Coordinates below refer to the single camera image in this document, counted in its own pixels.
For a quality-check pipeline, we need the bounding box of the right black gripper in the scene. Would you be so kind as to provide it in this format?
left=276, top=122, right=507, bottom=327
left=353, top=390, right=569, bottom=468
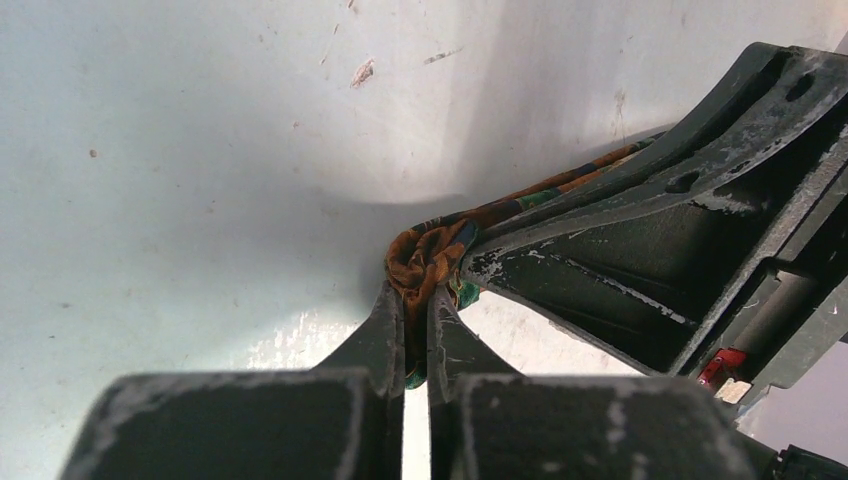
left=461, top=43, right=847, bottom=410

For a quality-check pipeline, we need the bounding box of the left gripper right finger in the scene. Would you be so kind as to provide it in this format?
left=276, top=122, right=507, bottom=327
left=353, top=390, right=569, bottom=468
left=426, top=287, right=759, bottom=479

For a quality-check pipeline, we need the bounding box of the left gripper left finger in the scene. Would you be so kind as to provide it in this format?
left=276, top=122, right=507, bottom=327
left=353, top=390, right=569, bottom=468
left=61, top=285, right=405, bottom=479

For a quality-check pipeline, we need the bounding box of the green orange patterned tie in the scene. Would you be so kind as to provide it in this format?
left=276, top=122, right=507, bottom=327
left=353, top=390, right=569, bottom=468
left=384, top=133, right=663, bottom=390

